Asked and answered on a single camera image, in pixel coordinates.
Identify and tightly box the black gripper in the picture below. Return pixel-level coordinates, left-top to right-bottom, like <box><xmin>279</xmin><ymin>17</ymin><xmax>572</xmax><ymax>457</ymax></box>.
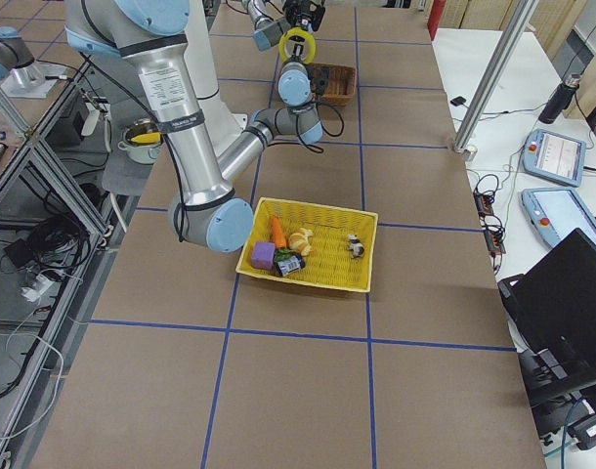
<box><xmin>283</xmin><ymin>0</ymin><xmax>325</xmax><ymax>32</ymax></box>

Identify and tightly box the yellow transparent tape roll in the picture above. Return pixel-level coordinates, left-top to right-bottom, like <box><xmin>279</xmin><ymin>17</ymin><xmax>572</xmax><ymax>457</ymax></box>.
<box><xmin>278</xmin><ymin>27</ymin><xmax>317</xmax><ymax>64</ymax></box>

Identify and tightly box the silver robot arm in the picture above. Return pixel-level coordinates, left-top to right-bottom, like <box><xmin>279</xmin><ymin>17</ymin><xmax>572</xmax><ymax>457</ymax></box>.
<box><xmin>65</xmin><ymin>1</ymin><xmax>323</xmax><ymax>252</ymax></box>
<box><xmin>0</xmin><ymin>26</ymin><xmax>35</xmax><ymax>81</ymax></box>

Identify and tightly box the brown wicker basket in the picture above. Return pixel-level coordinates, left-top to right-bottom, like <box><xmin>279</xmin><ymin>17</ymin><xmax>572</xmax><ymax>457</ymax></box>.
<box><xmin>276</xmin><ymin>62</ymin><xmax>357</xmax><ymax>107</ymax></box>

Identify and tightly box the yellow woven plastic basket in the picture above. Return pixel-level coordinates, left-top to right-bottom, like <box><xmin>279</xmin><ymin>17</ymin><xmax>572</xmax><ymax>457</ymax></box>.
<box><xmin>235</xmin><ymin>197</ymin><xmax>378</xmax><ymax>293</ymax></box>

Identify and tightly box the small black puck device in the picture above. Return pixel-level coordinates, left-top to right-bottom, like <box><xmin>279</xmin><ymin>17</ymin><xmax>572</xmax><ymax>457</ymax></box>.
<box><xmin>449</xmin><ymin>96</ymin><xmax>467</xmax><ymax>107</ymax></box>

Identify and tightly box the white pot with corn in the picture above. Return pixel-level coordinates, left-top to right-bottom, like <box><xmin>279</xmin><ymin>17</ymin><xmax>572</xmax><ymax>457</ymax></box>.
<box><xmin>117</xmin><ymin>118</ymin><xmax>163</xmax><ymax>165</ymax></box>

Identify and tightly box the toy orange carrot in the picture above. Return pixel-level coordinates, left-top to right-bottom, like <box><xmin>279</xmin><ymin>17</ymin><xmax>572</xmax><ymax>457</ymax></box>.
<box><xmin>271</xmin><ymin>215</ymin><xmax>287</xmax><ymax>249</ymax></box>

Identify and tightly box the toy croissant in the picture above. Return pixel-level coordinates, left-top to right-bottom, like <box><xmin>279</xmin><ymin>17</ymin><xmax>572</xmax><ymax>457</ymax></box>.
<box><xmin>288</xmin><ymin>228</ymin><xmax>314</xmax><ymax>257</ymax></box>

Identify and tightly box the toy panda figurine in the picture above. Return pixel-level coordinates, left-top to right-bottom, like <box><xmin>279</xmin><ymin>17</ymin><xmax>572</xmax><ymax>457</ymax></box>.
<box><xmin>347</xmin><ymin>234</ymin><xmax>365</xmax><ymax>258</ymax></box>

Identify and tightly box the purple foam cube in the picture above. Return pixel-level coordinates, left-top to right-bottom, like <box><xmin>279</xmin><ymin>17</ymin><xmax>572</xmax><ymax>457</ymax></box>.
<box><xmin>250</xmin><ymin>241</ymin><xmax>276</xmax><ymax>270</ymax></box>

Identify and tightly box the small dark labelled bottle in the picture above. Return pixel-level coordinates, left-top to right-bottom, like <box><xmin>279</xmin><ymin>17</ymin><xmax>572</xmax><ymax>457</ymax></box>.
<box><xmin>275</xmin><ymin>255</ymin><xmax>306</xmax><ymax>277</ymax></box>

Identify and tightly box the black water bottle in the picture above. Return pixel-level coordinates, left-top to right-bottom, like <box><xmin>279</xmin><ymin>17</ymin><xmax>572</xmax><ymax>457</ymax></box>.
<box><xmin>538</xmin><ymin>73</ymin><xmax>582</xmax><ymax>124</ymax></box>

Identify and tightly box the black orange power strip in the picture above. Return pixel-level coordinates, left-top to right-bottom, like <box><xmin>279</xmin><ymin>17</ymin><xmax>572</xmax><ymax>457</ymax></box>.
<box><xmin>474</xmin><ymin>193</ymin><xmax>506</xmax><ymax>256</ymax></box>

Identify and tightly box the upper teach pendant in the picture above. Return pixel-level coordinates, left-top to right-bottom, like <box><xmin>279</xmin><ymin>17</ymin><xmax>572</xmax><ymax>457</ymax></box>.
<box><xmin>522</xmin><ymin>129</ymin><xmax>587</xmax><ymax>188</ymax></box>

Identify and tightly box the teach pendant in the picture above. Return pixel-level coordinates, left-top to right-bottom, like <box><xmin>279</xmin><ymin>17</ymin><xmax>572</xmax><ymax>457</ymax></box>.
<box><xmin>522</xmin><ymin>129</ymin><xmax>587</xmax><ymax>188</ymax></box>
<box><xmin>521</xmin><ymin>188</ymin><xmax>596</xmax><ymax>247</ymax></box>

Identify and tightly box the lower teach pendant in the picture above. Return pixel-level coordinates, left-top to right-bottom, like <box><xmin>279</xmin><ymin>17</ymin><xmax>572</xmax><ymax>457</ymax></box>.
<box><xmin>521</xmin><ymin>188</ymin><xmax>596</xmax><ymax>247</ymax></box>

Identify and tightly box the white power adapter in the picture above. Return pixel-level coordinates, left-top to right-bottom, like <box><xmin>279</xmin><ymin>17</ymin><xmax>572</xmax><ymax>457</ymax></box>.
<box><xmin>21</xmin><ymin>274</ymin><xmax>54</xmax><ymax>303</ymax></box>

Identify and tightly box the black laptop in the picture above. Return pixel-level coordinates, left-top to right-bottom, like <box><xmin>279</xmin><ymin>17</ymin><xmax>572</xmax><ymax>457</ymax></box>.
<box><xmin>498</xmin><ymin>229</ymin><xmax>596</xmax><ymax>406</ymax></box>

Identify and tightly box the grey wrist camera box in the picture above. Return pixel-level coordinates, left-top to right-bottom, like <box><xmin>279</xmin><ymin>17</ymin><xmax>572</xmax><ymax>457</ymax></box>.
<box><xmin>252</xmin><ymin>18</ymin><xmax>290</xmax><ymax>51</ymax></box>

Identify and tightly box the aluminium frame post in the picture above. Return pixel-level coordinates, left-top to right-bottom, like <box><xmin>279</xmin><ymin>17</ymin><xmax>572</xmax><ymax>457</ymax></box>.
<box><xmin>452</xmin><ymin>0</ymin><xmax>539</xmax><ymax>162</ymax></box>

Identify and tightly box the aluminium frame rack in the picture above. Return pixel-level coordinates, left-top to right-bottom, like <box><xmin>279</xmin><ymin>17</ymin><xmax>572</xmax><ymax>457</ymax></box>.
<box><xmin>0</xmin><ymin>78</ymin><xmax>111</xmax><ymax>468</ymax></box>

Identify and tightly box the bundle of black cables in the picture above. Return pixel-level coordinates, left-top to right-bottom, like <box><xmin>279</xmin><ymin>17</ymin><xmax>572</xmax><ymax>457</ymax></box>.
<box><xmin>26</xmin><ymin>214</ymin><xmax>92</xmax><ymax>275</ymax></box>

